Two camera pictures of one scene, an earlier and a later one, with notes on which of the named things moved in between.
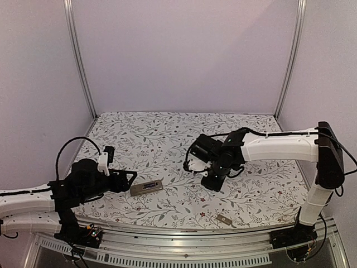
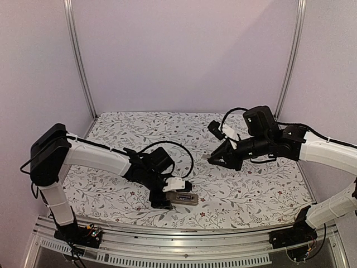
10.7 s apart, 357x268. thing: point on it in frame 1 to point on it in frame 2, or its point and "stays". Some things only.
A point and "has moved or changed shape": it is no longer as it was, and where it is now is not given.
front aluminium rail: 174,240 stays
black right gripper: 215,186 to 225,151
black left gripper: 124,186 to 155,199
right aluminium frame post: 300,18 stays
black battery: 152,185 has moved or changed shape
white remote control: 146,187 to 183,197
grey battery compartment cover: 224,219 has moved or changed shape
